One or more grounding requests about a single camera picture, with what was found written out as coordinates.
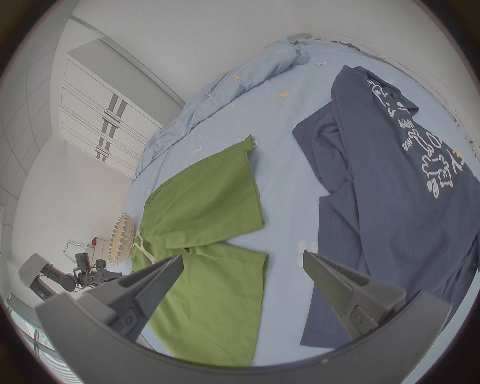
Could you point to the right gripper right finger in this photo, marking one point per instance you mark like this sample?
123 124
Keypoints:
356 300

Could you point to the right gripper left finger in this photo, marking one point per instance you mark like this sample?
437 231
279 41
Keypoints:
144 288

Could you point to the green shorts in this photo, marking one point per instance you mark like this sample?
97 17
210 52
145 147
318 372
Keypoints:
202 202

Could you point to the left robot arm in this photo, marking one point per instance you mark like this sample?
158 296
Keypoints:
70 282

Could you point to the round woven basket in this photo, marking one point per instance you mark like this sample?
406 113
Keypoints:
122 240

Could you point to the window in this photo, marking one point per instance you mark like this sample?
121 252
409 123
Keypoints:
26 330

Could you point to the dark blue printed T-shirt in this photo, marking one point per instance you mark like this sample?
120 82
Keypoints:
375 168

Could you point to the white wardrobe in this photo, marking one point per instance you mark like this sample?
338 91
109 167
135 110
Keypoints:
93 112

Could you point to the pale blue quilt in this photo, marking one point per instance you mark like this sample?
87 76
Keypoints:
225 90

